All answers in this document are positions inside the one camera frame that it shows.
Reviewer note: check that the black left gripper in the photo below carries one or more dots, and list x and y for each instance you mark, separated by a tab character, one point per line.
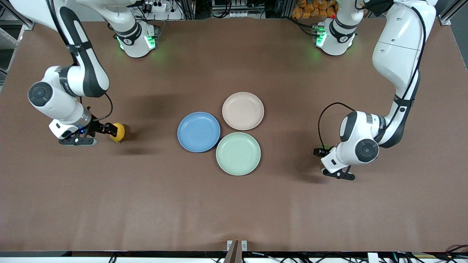
323	152

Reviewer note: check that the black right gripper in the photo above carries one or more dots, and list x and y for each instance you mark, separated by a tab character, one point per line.
98	126

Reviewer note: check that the yellow lemon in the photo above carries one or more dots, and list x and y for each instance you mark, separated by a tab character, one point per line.
119	133

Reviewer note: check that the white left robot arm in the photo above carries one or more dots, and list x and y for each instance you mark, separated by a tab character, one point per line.
396	54

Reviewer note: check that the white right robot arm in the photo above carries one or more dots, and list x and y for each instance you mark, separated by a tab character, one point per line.
82	73

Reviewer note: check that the pale green plate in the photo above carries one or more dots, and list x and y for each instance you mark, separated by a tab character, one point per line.
238	153

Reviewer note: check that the beige pink plate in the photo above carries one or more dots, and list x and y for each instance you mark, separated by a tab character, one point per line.
242	110

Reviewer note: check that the blue plate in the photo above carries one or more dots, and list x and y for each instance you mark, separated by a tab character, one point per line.
198	132

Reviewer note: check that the white power strip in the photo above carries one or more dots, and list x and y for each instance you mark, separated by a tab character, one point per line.
156	7

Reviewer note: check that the bag of orange items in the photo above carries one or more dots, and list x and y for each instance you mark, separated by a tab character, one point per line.
314	9

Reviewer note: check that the metal table edge bracket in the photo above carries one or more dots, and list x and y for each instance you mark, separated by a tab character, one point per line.
237	250

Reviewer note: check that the aluminium frame profile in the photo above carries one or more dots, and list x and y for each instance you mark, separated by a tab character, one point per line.
20	18
449	14

